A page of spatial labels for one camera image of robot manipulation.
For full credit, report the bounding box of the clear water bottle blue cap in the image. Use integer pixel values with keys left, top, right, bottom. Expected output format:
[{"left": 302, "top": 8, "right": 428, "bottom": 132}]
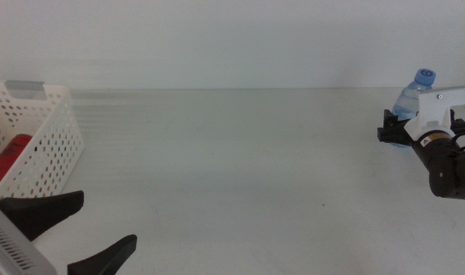
[{"left": 391, "top": 68, "right": 437, "bottom": 148}]

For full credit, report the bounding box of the red cola can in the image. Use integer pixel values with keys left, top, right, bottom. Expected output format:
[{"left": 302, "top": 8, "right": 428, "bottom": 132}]
[{"left": 0, "top": 133, "right": 34, "bottom": 198}]

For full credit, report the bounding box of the white perforated plastic basket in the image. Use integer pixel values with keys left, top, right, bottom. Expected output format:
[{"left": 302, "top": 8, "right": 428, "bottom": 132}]
[{"left": 0, "top": 79, "right": 86, "bottom": 203}]

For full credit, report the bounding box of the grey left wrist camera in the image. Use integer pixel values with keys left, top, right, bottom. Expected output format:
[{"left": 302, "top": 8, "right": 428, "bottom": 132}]
[{"left": 0, "top": 202, "right": 58, "bottom": 275}]

